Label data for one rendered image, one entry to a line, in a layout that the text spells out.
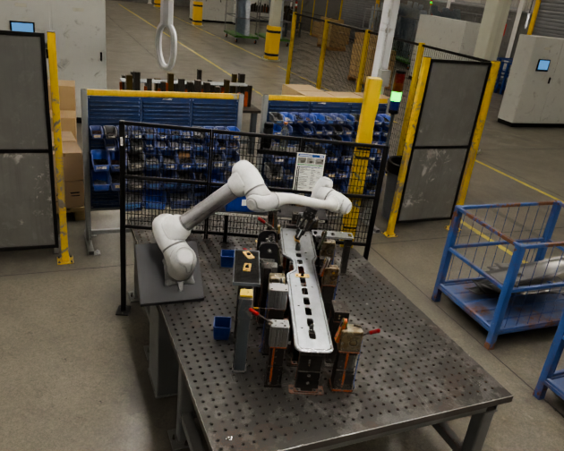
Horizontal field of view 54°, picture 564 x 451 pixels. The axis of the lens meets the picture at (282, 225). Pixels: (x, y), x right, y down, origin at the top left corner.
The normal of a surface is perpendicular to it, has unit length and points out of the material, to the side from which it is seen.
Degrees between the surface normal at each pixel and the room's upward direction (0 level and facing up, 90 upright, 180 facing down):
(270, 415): 0
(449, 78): 90
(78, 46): 90
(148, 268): 42
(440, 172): 90
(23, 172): 90
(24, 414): 0
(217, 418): 0
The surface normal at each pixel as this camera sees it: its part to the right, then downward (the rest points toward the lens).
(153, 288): 0.31, -0.40
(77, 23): 0.37, 0.41
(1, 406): 0.11, -0.91
